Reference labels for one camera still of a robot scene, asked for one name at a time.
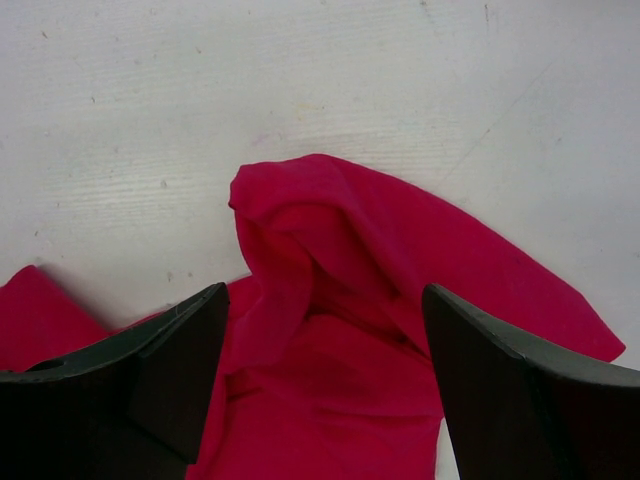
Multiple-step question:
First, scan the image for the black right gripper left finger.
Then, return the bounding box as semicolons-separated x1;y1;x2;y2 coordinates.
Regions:
1;283;229;479

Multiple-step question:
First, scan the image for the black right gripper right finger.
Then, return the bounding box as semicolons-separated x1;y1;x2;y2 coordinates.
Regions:
422;285;639;479

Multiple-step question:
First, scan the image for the crimson red t-shirt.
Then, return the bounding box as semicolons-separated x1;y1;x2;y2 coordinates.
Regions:
1;154;625;479

